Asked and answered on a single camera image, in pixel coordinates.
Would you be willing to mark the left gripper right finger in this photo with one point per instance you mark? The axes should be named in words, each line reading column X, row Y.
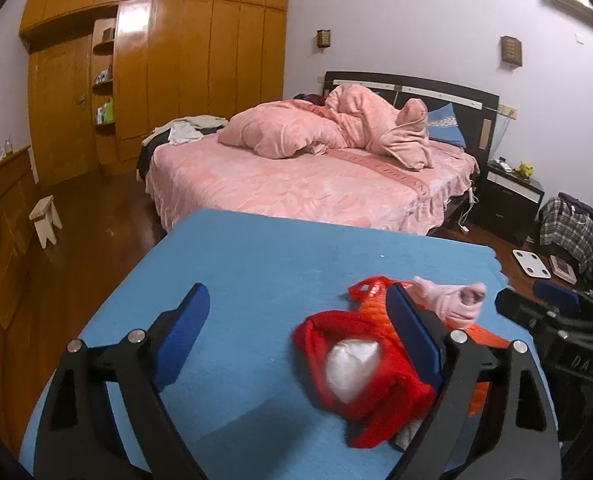
column 420, row 332

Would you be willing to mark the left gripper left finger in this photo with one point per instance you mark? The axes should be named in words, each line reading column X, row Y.
column 173, row 335

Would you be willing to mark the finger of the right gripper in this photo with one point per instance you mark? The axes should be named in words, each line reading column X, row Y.
column 534, row 317
column 567, row 301

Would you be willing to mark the red cloth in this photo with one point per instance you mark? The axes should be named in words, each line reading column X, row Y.
column 362, row 375

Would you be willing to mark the orange foam net sleeve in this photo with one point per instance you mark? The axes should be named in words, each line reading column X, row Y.
column 461, row 368

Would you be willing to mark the pink sock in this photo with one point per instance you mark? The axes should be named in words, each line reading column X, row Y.
column 457, row 306

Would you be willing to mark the white bathroom scale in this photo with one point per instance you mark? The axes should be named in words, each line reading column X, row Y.
column 531, row 264

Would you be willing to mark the plaid shirt on chair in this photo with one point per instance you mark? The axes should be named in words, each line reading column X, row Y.
column 564, row 226

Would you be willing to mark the blue table mat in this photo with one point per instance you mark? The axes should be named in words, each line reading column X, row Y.
column 242, row 402

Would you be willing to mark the black white nightstand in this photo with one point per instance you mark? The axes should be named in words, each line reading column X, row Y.
column 508, row 204

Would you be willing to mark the yellow plush toy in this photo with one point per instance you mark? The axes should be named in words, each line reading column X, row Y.
column 524, row 171

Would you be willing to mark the bed with pink sheet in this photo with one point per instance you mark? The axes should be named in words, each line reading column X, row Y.
column 346, row 187

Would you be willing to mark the wooden sideboard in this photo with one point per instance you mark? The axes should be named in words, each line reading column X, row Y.
column 18, row 195

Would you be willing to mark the small white stool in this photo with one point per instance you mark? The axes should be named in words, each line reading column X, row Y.
column 46, row 219

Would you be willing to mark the clothes pile on bed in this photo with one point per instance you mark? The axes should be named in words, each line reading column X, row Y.
column 186, row 129

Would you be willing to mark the black headboard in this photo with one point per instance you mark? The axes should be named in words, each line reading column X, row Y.
column 475, row 110

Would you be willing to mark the blue pillow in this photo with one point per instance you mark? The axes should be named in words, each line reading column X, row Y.
column 442, row 126

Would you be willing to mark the pink crumpled duvet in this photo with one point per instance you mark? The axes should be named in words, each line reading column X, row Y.
column 352, row 116

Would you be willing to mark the wooden wardrobe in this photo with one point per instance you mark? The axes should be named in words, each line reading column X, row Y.
column 103, row 73

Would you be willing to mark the right wall lamp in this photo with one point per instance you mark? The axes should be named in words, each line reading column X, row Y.
column 511, row 52

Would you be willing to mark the wall lamp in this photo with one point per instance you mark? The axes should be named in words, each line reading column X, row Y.
column 323, row 39
column 511, row 52

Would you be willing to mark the left wall lamp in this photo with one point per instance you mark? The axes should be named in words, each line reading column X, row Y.
column 323, row 39

